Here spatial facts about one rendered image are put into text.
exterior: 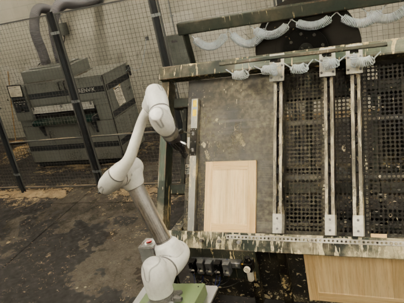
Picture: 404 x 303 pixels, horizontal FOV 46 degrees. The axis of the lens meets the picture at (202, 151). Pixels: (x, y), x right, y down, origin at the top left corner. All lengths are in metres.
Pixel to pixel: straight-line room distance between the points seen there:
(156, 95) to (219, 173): 1.11
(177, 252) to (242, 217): 0.59
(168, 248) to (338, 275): 1.23
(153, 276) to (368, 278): 1.47
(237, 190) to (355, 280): 0.99
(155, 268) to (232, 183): 0.89
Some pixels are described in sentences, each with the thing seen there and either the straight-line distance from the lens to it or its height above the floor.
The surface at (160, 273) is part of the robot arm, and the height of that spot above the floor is 1.04.
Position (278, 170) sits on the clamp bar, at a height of 1.26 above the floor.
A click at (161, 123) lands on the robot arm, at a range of 2.28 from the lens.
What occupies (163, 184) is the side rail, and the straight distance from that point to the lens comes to 3.48.
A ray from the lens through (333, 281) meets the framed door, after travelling 3.50.
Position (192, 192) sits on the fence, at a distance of 3.38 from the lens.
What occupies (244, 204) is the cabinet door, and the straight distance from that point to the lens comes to 3.25.
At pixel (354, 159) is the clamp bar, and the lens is 3.06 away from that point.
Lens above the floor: 2.55
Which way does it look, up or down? 20 degrees down
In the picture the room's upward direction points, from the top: 12 degrees counter-clockwise
